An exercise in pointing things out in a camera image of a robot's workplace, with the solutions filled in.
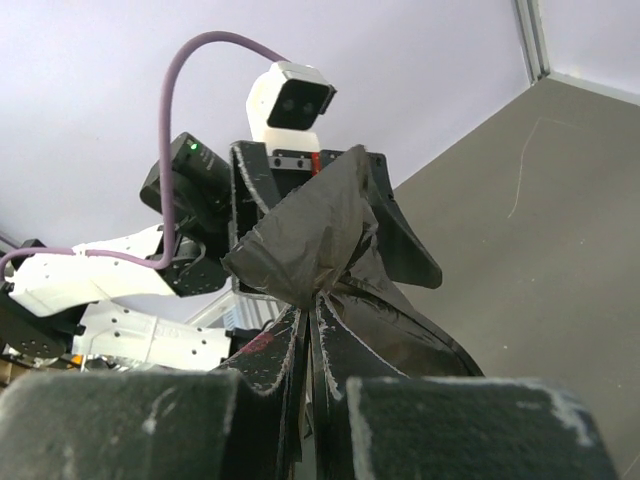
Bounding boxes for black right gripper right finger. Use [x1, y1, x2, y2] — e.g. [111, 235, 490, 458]
[310, 295, 617, 479]

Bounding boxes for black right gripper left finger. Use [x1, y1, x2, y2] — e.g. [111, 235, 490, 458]
[1, 308, 306, 479]

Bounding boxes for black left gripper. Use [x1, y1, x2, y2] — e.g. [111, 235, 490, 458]
[229, 140, 443, 289]

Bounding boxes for black trash bag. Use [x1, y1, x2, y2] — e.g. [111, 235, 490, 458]
[222, 145, 482, 376]

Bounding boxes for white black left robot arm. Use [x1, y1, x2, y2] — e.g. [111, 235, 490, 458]
[1, 136, 453, 371]

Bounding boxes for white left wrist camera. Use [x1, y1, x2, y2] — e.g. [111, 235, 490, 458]
[246, 61, 336, 154]

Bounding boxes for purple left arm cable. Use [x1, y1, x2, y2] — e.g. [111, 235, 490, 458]
[0, 30, 289, 281]

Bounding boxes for aluminium frame rail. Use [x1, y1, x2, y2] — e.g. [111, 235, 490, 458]
[512, 0, 639, 105]

